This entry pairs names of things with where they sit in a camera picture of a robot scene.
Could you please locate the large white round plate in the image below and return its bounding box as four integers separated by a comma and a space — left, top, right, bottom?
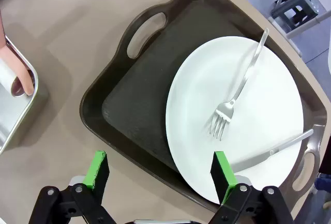
165, 36, 305, 205

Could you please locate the silver metal fork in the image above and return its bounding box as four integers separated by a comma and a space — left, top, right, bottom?
208, 28, 269, 141

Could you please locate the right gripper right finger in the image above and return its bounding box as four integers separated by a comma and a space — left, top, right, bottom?
206, 151, 294, 224

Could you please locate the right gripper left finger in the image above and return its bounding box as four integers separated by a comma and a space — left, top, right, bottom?
28, 151, 117, 224

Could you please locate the silver metal knife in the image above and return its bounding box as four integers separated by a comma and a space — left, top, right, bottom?
231, 128, 314, 173

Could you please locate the pink lint roller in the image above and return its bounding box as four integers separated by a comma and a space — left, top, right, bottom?
0, 9, 36, 98

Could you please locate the rectangular metal container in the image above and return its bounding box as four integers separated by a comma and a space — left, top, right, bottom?
0, 35, 39, 155

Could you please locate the white metal frame bar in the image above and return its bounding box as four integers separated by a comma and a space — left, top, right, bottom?
267, 10, 331, 59

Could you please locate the grey folding step stool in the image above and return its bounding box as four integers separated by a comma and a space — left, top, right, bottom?
270, 0, 320, 32

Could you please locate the brown plastic serving tray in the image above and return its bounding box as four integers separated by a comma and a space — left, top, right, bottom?
79, 0, 328, 217

